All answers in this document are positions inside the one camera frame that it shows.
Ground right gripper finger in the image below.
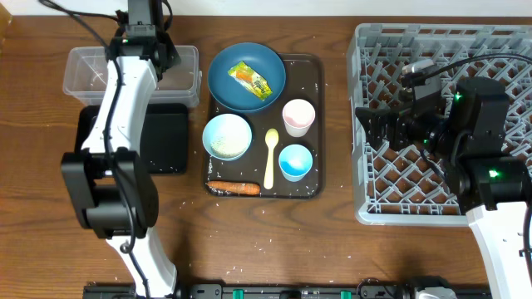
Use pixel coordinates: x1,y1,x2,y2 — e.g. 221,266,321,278
355,107,389,127
362,125,387,150

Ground pink cup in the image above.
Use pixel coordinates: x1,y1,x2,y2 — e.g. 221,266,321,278
282,99,316,138

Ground light blue cup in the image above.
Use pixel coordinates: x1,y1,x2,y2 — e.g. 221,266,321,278
278,145,313,182

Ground yellow green snack wrapper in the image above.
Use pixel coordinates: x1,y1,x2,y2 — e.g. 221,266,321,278
228,61,273,100

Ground dark blue plate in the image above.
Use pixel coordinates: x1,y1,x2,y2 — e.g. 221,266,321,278
208,42,287,112

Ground light blue rice bowl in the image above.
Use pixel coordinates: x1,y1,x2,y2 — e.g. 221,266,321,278
202,114,253,161

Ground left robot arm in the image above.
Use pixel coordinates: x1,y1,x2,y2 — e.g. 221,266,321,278
62,0,183,298

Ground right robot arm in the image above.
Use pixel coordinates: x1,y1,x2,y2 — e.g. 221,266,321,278
355,77,531,298

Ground grey dishwasher rack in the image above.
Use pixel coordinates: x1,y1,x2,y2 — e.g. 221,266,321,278
347,23,531,227

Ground clear plastic waste bin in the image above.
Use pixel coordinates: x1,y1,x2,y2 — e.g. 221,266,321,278
62,46,202,108

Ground dark brown serving tray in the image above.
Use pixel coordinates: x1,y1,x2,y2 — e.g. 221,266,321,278
202,54,325,200

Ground pale yellow plastic spoon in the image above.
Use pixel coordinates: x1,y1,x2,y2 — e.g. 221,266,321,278
264,128,279,189

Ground white rice pile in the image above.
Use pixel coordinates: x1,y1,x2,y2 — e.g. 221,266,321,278
210,135,245,159

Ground orange carrot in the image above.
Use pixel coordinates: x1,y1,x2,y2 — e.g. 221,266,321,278
206,181,260,196

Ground black rectangular tray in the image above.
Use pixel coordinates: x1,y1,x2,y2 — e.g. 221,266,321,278
73,102,190,175

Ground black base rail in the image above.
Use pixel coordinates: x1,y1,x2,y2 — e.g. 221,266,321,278
81,275,491,299

